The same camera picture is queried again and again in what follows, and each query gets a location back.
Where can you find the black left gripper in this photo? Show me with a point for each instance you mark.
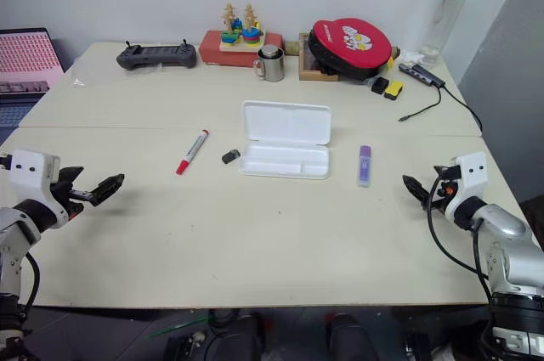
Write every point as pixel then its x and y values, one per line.
pixel 68 197

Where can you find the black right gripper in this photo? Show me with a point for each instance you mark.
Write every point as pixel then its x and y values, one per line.
pixel 442 197

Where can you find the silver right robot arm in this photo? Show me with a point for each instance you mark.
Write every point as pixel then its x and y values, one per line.
pixel 510 246

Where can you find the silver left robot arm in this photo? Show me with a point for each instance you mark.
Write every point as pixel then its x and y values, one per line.
pixel 17 225

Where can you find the white plastic case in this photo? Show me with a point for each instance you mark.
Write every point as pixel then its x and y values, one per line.
pixel 285 140

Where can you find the purple glue stick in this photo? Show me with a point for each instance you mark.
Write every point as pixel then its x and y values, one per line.
pixel 364 165

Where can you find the yellow black block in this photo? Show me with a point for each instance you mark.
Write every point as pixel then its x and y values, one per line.
pixel 394 89

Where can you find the clear plastic wrapper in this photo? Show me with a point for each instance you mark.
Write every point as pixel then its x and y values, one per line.
pixel 79 82

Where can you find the small black block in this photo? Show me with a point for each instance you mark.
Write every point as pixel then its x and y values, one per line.
pixel 379 85

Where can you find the red white marker pen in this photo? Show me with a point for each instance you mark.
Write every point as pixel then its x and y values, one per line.
pixel 192 152

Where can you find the crumpled clear plastic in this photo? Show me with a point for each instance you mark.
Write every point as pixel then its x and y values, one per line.
pixel 411 56

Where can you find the laptop with pink screen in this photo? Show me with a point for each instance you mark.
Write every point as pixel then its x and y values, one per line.
pixel 23 63

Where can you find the black handheld remote controller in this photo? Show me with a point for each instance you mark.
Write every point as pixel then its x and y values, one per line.
pixel 157 56

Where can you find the small black cap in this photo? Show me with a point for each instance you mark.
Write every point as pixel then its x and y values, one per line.
pixel 230 156

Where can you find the wooden tray box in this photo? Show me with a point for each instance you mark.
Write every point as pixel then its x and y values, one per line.
pixel 308 72

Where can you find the clear bottle with green lid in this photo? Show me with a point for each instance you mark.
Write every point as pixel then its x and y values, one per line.
pixel 446 17

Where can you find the green thin stick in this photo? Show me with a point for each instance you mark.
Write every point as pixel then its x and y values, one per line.
pixel 178 326

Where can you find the red cardboard box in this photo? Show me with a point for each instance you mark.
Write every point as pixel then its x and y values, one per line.
pixel 210 53

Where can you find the dark rounded shape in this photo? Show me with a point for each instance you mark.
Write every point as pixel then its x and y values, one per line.
pixel 350 337
pixel 221 340

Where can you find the stainless steel mug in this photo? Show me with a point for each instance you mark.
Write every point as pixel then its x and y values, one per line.
pixel 272 65

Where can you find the colourful wooden stacking toy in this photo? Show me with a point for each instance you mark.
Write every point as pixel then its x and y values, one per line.
pixel 240 36

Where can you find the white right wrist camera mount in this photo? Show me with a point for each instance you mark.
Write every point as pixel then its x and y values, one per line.
pixel 469 174

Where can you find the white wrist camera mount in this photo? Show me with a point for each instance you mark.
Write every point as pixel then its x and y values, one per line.
pixel 30 172
pixel 469 174

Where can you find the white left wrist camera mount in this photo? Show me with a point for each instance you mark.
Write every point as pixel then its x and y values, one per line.
pixel 30 172

